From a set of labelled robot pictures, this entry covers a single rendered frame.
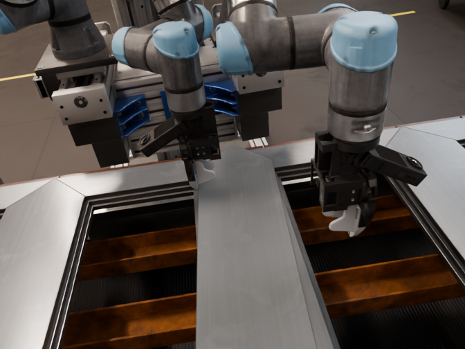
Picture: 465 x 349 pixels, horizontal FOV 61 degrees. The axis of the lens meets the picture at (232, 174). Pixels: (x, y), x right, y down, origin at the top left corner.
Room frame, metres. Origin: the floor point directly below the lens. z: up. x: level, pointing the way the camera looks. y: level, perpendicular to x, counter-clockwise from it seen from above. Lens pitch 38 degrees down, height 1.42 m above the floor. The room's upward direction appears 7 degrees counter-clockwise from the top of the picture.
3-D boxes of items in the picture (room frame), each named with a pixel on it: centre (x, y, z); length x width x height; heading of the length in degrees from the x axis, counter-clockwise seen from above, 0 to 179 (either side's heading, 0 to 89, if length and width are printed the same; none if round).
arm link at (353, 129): (0.46, -0.18, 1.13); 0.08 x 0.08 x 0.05
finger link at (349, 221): (0.45, -0.17, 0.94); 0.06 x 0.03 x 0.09; 92
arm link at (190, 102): (0.71, 0.07, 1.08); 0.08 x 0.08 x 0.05
